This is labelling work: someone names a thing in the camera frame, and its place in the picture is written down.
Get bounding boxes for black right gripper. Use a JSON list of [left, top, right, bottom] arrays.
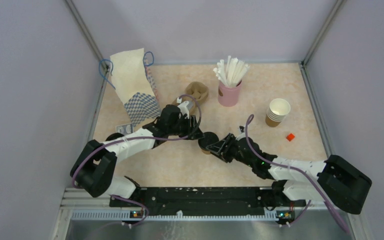
[[207, 133, 255, 168]]

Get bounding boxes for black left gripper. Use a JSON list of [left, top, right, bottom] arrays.
[[168, 115, 205, 141]]

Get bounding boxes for black plastic cup lid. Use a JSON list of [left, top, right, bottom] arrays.
[[198, 131, 219, 151]]

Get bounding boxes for single brown paper cup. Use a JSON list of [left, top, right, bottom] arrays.
[[201, 149, 211, 155]]

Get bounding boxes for blue checkered paper bag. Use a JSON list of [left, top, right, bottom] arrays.
[[99, 48, 161, 129]]

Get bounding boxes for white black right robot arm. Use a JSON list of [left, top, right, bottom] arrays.
[[198, 132, 372, 215]]

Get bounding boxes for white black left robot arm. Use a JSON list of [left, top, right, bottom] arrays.
[[70, 101, 203, 207]]

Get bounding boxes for brown pulp cup carrier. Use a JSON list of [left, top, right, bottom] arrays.
[[172, 81, 209, 107]]

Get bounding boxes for pink straw holder cup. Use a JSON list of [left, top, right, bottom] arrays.
[[217, 81, 242, 107]]

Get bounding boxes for small printed card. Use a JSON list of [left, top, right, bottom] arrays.
[[116, 123, 134, 135]]

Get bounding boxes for bundle of white straws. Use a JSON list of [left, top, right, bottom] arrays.
[[213, 55, 250, 88]]

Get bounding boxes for small red cube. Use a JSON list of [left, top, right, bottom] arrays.
[[286, 133, 295, 142]]

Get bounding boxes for stack of brown paper cups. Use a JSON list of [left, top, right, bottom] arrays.
[[265, 98, 291, 127]]

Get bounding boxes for stack of black lids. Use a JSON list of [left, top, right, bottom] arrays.
[[105, 132, 124, 141]]

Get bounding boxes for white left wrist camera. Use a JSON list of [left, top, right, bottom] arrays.
[[173, 97, 196, 119]]

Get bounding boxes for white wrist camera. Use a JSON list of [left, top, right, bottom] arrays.
[[236, 125, 246, 141], [173, 97, 196, 119]]

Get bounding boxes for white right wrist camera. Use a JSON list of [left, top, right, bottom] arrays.
[[236, 125, 246, 141]]

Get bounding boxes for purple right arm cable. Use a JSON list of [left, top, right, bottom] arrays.
[[244, 114, 351, 234]]

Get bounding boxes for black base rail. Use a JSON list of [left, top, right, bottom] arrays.
[[109, 187, 306, 217]]

